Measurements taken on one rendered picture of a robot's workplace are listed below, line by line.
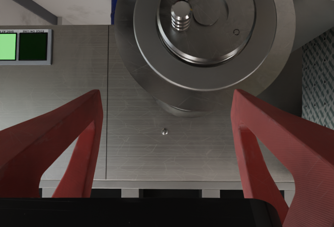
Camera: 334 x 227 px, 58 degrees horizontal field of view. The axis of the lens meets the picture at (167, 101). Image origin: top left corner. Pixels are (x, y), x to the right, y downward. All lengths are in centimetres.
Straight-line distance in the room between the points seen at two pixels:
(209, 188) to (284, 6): 40
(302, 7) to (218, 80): 11
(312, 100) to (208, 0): 29
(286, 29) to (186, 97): 10
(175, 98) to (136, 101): 34
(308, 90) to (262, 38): 26
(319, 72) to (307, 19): 16
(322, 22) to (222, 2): 12
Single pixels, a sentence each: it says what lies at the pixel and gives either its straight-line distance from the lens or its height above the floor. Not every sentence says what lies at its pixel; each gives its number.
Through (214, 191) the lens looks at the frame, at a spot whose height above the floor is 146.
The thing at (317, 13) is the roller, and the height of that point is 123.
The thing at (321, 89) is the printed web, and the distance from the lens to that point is 46.
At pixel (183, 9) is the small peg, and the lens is 21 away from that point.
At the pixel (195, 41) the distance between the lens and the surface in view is 23.
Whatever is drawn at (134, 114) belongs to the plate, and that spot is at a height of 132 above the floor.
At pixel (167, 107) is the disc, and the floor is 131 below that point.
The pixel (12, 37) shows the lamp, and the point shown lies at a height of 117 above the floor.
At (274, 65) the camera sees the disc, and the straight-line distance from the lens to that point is 26.
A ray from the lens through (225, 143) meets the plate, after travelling 58.
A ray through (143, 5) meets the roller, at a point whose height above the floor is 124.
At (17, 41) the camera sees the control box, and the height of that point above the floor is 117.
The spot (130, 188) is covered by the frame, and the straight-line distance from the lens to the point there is 59.
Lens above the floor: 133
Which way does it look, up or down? 4 degrees down
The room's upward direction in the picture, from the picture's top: 180 degrees counter-clockwise
